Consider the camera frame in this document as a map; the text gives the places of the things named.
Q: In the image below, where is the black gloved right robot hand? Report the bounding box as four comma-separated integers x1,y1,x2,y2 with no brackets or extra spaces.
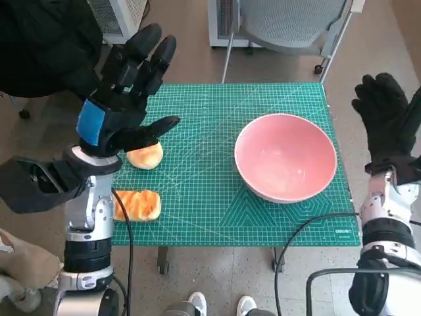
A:
351,72,421,167

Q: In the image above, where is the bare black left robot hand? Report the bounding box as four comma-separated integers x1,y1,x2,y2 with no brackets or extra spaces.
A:
76,22,182,158

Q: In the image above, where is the round toy bread bun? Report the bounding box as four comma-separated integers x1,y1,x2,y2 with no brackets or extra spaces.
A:
126,141,164,171

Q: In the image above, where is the rectangular orange toy bread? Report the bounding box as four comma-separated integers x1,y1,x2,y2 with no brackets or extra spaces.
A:
112,189,162,222

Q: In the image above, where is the pink bowl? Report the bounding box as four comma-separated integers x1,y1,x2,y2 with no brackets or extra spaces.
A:
234,113,338,204

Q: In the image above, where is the white cabinet with grille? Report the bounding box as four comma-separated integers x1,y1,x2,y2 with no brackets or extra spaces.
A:
86,0,149,45

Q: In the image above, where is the green cutting mat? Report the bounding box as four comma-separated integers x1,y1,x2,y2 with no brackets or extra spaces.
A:
110,82,362,247

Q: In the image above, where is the white air purifier unit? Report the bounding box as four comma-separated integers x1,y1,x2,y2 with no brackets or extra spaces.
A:
207,0,264,49

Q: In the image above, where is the grey mesh chair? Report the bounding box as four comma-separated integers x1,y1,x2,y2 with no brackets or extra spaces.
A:
220,0,366,85

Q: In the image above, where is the black table leg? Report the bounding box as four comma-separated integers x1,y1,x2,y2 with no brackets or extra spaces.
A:
157,246,170,276
272,246,285,273

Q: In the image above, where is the white shoe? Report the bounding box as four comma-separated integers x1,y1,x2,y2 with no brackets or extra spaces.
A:
187,292,208,316
237,295,258,316

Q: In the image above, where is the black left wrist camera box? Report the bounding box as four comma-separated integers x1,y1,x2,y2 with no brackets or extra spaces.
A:
0,157,89,214

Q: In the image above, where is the thick black cable loop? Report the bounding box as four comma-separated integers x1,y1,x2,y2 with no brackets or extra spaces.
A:
305,267,421,316

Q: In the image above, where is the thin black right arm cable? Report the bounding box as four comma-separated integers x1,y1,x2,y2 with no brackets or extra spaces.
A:
274,212,361,316

